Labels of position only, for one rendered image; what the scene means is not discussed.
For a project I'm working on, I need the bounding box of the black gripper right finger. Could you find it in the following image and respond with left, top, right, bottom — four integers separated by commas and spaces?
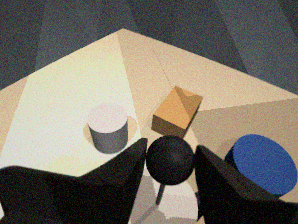
194, 145, 298, 224

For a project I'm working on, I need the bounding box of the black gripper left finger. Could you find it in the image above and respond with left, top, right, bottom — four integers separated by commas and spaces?
0, 138, 148, 224

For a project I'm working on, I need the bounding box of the tan wooden block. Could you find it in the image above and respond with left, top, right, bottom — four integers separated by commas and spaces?
151, 86, 203, 139

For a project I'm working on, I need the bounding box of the dark blue short cylinder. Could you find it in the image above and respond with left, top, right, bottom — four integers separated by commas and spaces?
224, 134, 298, 198

